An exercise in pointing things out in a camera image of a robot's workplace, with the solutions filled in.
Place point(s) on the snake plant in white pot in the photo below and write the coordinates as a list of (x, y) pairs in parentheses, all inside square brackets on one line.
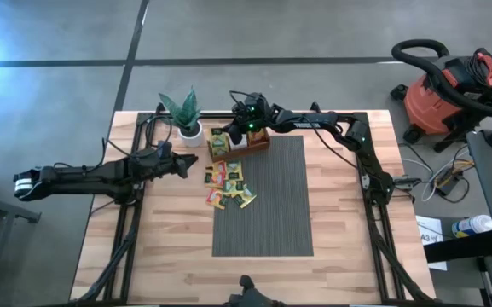
[(190, 128)]

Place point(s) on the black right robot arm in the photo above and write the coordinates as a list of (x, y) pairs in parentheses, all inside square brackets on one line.
[(309, 125)]

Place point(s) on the black metal rig frame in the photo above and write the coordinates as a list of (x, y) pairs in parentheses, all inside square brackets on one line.
[(348, 114)]

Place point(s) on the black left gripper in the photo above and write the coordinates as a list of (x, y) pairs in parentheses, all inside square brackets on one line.
[(156, 164)]

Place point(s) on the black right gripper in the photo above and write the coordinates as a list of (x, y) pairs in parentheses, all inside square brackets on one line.
[(254, 113)]

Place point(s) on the orange red tea packet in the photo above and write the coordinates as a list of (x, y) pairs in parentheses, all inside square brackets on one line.
[(215, 198)]

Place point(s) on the black bar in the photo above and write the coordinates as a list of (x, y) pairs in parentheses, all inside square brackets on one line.
[(463, 247)]

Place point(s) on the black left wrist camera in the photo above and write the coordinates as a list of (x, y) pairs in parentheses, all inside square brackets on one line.
[(164, 147)]

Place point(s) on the orange yellow tea packet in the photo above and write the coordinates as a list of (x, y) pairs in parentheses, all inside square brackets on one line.
[(257, 137), (215, 175)]

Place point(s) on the orange white tea packet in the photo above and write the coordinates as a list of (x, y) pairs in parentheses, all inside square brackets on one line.
[(238, 143)]

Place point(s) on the black metal stand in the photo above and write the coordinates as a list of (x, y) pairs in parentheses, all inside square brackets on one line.
[(7, 210)]

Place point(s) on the orange black shop vacuum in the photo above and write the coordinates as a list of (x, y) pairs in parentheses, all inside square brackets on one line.
[(429, 106)]

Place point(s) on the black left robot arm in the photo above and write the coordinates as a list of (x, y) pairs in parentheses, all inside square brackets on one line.
[(79, 175)]

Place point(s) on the white blue wipes canister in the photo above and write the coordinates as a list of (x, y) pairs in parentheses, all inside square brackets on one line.
[(473, 224)]

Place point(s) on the brown wooden tea tray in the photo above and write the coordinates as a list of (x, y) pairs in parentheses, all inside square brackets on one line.
[(245, 152)]

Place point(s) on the green yellow tea packet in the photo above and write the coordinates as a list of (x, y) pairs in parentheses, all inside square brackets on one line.
[(245, 197), (220, 150), (233, 187), (219, 136), (235, 170)]

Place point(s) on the grey woven placemat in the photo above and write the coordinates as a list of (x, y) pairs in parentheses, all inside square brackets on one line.
[(262, 213)]

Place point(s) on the white paper sheet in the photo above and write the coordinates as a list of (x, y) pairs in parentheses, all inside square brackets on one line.
[(426, 226)]

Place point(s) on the black power adapter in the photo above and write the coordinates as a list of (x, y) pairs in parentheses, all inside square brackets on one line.
[(446, 184)]

